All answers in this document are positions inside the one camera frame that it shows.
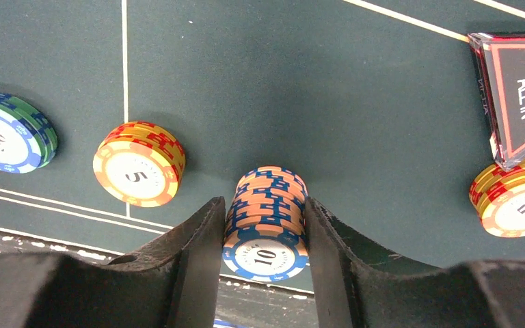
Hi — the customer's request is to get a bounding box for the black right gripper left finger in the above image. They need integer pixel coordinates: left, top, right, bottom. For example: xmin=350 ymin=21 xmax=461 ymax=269
xmin=0 ymin=197 xmax=226 ymax=327

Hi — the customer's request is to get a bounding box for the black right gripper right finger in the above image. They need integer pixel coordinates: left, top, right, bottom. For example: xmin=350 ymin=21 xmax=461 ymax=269
xmin=304 ymin=197 xmax=525 ymax=327

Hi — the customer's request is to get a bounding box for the pink blue chip stack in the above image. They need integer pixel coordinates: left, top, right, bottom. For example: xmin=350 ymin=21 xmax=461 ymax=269
xmin=222 ymin=166 xmax=308 ymax=282

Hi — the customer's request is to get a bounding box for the orange red chip stack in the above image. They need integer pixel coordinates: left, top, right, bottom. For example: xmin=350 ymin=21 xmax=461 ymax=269
xmin=92 ymin=121 xmax=187 ymax=208

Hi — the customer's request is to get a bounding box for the green blue chip stack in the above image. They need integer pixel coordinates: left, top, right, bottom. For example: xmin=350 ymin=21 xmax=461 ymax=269
xmin=0 ymin=93 xmax=59 ymax=174

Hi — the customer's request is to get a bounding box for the red black all-in triangle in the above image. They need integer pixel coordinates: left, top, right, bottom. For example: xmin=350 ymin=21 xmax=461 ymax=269
xmin=468 ymin=32 xmax=525 ymax=171

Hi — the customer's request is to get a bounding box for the blue white card deck box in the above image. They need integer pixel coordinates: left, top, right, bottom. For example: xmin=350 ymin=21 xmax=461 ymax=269
xmin=213 ymin=318 xmax=248 ymax=328

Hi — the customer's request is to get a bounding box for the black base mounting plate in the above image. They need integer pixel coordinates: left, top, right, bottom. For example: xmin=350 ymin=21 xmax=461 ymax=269
xmin=0 ymin=228 xmax=319 ymax=327

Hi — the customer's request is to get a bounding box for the dark green poker mat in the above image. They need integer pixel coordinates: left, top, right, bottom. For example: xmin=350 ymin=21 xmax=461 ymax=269
xmin=0 ymin=1 xmax=525 ymax=267

